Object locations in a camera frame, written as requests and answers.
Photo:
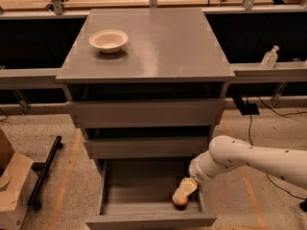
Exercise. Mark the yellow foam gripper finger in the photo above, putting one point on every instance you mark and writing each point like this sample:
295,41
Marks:
187,186

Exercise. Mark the red apple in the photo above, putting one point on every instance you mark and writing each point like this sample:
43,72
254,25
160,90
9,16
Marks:
180,202

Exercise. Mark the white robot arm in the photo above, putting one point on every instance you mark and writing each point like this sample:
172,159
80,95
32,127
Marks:
226,153

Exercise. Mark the middle grey drawer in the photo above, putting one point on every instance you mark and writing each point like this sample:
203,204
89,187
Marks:
146,147

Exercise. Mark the grey drawer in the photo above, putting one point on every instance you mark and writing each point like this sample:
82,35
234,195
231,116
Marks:
146,147
154,113

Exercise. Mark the open bottom drawer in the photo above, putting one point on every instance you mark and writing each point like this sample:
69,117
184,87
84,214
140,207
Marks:
136,194

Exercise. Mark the top grey drawer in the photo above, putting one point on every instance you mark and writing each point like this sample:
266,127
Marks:
154,113

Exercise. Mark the grey drawer cabinet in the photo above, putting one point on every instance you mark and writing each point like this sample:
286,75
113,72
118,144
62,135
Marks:
146,87

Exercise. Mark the black metal bar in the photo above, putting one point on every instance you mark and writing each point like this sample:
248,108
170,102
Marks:
42,169

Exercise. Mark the clear sanitizer pump bottle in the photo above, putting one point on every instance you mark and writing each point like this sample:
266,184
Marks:
270,58

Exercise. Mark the white paper bowl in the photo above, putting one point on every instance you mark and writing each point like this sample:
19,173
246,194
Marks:
109,41

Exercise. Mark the brown cardboard box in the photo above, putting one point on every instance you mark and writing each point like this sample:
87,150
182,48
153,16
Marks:
16,184

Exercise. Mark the black floor bracket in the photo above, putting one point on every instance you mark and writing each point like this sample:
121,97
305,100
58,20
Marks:
245,107

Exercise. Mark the grey metal rail frame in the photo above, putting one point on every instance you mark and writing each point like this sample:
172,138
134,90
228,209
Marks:
28,75

